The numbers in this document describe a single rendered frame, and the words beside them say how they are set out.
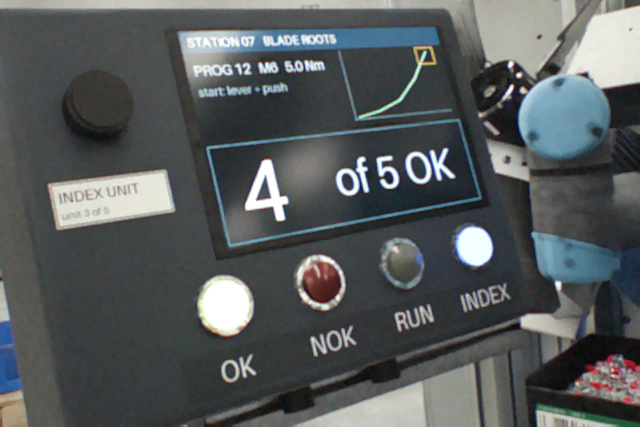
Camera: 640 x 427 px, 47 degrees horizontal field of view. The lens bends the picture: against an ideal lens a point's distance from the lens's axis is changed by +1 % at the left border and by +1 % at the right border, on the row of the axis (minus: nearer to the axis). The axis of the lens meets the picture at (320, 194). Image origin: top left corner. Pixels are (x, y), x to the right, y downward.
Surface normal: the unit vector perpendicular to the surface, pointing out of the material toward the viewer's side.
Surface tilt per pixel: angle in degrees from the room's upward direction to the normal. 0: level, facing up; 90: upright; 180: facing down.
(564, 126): 90
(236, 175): 75
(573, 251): 92
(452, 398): 90
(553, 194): 90
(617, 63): 50
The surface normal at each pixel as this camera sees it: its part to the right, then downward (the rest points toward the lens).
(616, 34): -0.71, -0.53
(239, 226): 0.48, -0.24
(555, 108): -0.36, 0.11
